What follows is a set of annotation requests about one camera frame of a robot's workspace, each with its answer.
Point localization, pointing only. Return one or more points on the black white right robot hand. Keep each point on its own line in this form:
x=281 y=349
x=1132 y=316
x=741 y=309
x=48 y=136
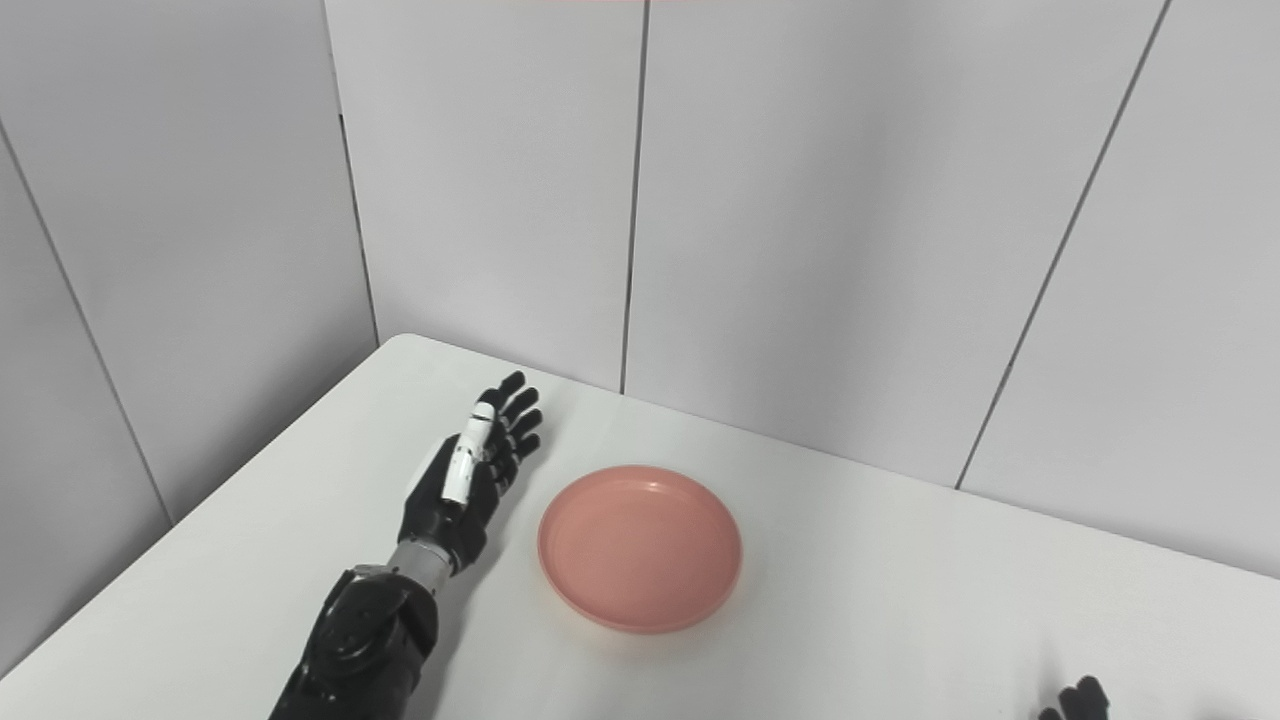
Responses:
x=1078 y=702

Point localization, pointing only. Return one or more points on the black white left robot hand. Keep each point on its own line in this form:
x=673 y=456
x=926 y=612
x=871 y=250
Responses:
x=440 y=515

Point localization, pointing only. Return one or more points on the pink round plate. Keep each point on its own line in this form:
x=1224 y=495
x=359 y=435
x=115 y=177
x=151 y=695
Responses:
x=640 y=548

